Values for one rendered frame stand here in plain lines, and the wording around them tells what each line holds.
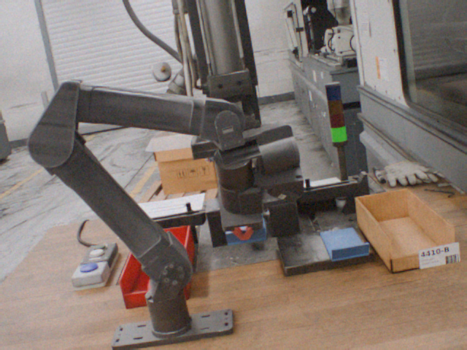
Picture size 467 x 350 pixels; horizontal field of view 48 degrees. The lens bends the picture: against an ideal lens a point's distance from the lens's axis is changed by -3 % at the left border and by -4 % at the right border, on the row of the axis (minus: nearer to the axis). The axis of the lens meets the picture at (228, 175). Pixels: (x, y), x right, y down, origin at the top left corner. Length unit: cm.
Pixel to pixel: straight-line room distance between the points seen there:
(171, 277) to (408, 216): 60
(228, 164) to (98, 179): 19
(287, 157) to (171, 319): 31
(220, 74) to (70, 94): 46
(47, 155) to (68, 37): 1015
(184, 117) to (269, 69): 963
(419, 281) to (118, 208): 51
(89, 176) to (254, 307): 36
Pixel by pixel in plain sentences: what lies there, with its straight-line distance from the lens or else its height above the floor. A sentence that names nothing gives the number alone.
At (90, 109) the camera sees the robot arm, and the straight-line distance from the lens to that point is 78.
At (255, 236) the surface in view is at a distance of 98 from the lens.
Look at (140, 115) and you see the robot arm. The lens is 79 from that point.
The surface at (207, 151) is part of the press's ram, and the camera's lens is 117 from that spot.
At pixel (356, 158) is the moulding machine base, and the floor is 27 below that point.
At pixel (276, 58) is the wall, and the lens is 1039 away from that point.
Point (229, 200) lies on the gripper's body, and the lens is 87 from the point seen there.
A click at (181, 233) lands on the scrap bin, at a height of 94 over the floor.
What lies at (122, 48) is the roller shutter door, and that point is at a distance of 1063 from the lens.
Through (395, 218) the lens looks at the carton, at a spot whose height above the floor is 91.
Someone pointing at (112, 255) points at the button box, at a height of 92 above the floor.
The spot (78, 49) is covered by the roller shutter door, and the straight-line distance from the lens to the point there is 1086.
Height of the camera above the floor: 135
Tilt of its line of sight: 14 degrees down
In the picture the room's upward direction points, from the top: 10 degrees counter-clockwise
